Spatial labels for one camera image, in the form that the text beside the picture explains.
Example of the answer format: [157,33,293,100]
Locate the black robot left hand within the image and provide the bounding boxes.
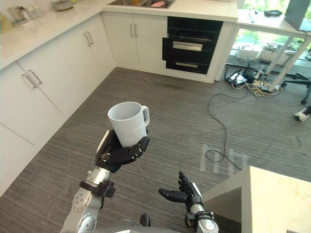
[95,129,150,173]

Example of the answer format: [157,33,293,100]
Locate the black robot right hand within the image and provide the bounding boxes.
[158,171,203,212]

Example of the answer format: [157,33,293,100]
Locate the white ceramic mug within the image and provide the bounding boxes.
[107,101,150,148]

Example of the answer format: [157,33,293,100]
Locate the black built-in dishwasher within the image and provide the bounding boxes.
[162,16,224,75]

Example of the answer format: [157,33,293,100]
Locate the stainless steel counter sink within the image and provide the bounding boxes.
[106,0,175,10]

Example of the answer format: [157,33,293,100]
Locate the silver robot torso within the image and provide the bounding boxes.
[92,213,192,233]

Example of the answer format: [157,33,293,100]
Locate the white kitchen base cabinets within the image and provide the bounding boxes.
[0,0,238,195]

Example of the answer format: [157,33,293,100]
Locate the black electronics pile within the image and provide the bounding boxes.
[223,63,260,89]

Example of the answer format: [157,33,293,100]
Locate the person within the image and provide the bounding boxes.
[294,105,311,122]

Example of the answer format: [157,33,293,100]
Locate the black swivel chair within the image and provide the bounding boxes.
[281,71,311,105]

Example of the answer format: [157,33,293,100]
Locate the metal bowl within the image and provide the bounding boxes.
[51,0,74,12]

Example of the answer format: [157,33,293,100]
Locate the white storage box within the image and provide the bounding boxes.
[257,43,292,65]

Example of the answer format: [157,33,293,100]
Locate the yellow-green board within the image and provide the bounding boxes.
[0,13,13,33]

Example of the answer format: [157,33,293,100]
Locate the clear glass jar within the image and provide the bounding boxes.
[7,6,31,25]

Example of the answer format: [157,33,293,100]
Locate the white desk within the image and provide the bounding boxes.
[237,11,311,90]

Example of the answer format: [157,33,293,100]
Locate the dark laptop computer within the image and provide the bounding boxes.
[284,0,311,32]

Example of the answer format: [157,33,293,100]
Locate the black floor cable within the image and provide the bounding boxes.
[205,93,248,170]

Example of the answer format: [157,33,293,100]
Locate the white power strip with cables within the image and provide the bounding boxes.
[247,80,281,99]

